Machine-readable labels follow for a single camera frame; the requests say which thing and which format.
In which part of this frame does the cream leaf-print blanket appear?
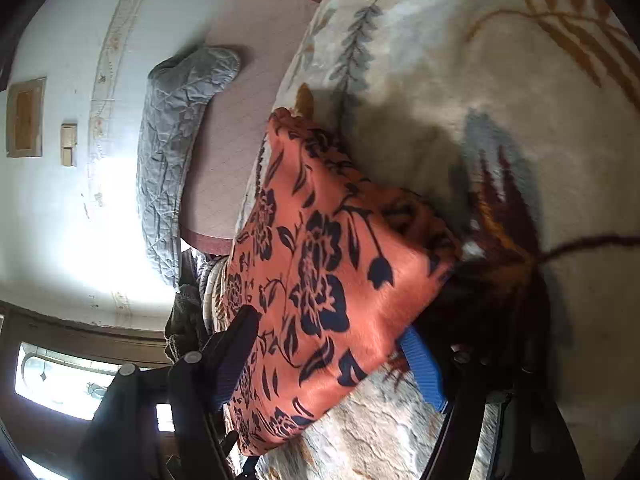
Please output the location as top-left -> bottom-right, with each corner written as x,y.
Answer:
200,0 -> 640,480

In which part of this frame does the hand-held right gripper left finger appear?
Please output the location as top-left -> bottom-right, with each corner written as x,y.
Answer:
75,305 -> 261,480

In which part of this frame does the pink sofa armrest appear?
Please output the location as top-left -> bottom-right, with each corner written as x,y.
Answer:
180,0 -> 333,256

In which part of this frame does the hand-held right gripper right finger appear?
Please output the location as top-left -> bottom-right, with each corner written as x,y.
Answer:
400,327 -> 586,480

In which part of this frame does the grey quilted pillow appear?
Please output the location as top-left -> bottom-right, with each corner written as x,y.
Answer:
136,46 -> 242,288

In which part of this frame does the orange floral garment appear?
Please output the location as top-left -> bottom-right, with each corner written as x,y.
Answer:
220,107 -> 463,457

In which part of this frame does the stained glass door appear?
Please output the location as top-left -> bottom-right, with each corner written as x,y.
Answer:
0,300 -> 201,480

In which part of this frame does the dark brown clothes pile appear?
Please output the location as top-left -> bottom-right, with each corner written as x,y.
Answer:
165,247 -> 216,366

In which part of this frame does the framed wall plaque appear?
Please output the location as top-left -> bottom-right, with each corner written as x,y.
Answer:
6,76 -> 47,158

